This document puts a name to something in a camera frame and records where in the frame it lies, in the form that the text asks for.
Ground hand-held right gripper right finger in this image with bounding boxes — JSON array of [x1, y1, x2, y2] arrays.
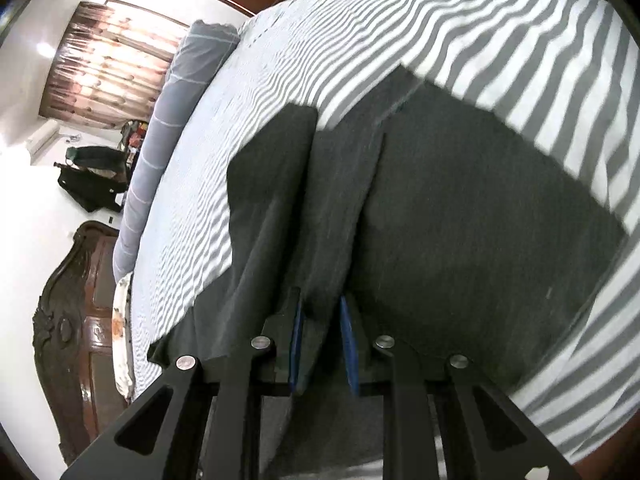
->
[[339, 294, 583, 480]]

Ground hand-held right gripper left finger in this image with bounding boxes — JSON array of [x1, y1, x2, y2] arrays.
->
[[60, 287, 313, 480]]

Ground black denim pants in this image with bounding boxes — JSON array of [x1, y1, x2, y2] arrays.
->
[[147, 65, 628, 468]]

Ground floral pillow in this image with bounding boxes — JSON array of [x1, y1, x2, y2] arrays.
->
[[112, 272, 136, 401]]

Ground carved wooden headboard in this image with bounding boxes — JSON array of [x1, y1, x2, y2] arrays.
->
[[32, 221, 133, 466]]

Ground grey rolled duvet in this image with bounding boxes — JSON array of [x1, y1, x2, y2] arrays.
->
[[112, 20, 240, 283]]

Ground black hanging jacket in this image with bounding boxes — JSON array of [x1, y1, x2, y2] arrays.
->
[[56, 164, 125, 213]]

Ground cluttered side table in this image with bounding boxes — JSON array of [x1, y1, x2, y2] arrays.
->
[[119, 120, 151, 163]]

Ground dark green hanging jacket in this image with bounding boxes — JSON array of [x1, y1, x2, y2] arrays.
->
[[66, 145, 127, 172]]

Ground grey white striped bedsheet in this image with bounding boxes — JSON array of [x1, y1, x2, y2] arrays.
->
[[114, 0, 640, 466]]

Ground pink patterned window curtain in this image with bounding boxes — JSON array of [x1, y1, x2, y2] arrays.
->
[[40, 0, 188, 123]]

